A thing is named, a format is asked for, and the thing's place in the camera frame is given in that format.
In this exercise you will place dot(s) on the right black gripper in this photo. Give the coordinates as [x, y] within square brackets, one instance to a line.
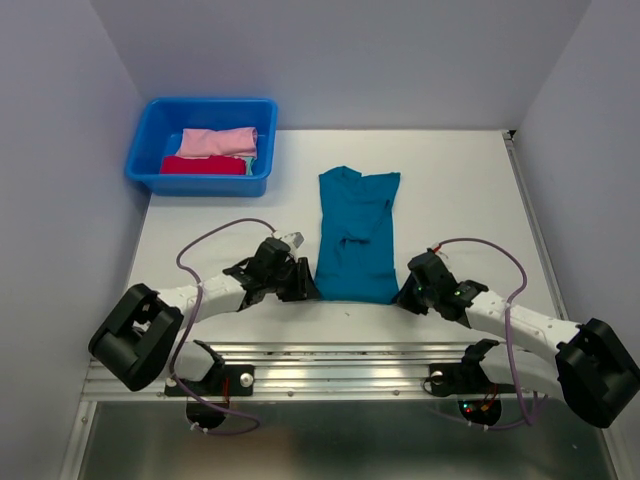
[404, 298]

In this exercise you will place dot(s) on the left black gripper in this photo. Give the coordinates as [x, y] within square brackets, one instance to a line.
[303, 287]

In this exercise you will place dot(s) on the teal t shirt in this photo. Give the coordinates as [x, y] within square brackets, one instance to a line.
[356, 254]

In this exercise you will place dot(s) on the blue plastic bin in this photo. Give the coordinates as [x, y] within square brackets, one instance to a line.
[159, 135]

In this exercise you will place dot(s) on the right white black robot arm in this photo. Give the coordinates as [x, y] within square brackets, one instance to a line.
[584, 365]

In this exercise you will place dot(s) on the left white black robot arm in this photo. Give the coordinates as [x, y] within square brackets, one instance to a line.
[138, 341]

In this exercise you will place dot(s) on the light teal folded shirt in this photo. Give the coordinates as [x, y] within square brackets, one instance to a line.
[249, 162]

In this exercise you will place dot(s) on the red folded t shirt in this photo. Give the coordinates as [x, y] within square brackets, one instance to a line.
[211, 165]

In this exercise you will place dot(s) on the pink folded t shirt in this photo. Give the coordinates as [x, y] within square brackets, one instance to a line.
[205, 142]

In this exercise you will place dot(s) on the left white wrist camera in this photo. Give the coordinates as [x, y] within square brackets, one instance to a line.
[293, 239]

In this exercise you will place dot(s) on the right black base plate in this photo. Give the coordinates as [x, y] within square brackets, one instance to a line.
[447, 379]

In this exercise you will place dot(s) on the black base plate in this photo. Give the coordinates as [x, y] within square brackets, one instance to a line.
[226, 380]
[447, 379]

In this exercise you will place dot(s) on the aluminium rail frame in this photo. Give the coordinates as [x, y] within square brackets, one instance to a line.
[338, 386]

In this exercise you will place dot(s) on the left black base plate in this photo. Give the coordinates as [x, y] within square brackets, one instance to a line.
[226, 380]

